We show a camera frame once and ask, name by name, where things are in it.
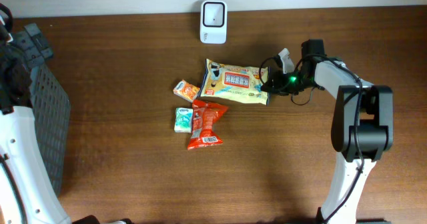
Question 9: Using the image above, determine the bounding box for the cream snack bag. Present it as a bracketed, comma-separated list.
[199, 59, 270, 105]

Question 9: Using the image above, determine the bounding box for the red snack bag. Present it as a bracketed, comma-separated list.
[187, 100, 228, 150]

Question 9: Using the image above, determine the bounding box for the orange tissue pack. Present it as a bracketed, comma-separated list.
[173, 79, 200, 103]

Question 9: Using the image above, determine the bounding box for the green tissue pack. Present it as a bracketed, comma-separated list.
[174, 107, 193, 133]

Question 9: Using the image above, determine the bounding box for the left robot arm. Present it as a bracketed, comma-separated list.
[1, 5, 72, 223]

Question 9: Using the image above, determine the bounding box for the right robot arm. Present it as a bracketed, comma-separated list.
[261, 39, 394, 223]

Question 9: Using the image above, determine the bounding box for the white barcode scanner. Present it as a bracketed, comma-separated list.
[199, 0, 228, 44]

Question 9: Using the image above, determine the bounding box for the grey plastic mesh basket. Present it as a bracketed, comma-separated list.
[30, 64, 71, 195]

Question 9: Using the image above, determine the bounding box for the black right camera cable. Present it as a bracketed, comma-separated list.
[258, 52, 366, 224]

